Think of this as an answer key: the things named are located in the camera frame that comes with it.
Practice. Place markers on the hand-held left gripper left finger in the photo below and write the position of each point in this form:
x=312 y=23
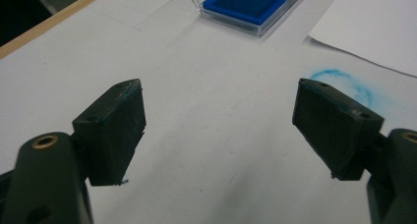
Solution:
x=111 y=132

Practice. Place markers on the white paper sheet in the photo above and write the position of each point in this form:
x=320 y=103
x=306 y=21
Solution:
x=370 y=30

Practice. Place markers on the blue ink pad clear case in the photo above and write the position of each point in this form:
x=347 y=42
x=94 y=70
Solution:
x=249 y=3

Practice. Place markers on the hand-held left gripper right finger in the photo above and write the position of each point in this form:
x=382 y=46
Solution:
x=334 y=132

